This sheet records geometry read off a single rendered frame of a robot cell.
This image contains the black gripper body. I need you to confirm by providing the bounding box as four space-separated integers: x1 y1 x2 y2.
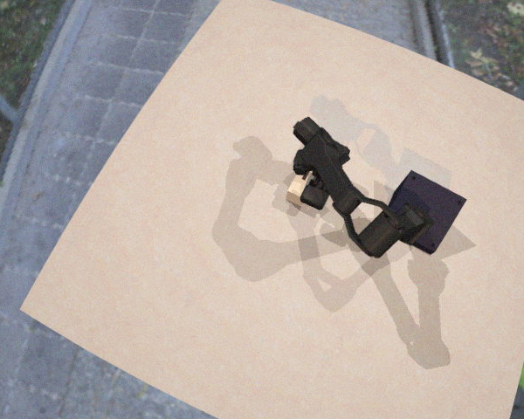
300 144 350 210

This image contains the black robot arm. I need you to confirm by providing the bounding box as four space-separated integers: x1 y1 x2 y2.
293 117 435 258

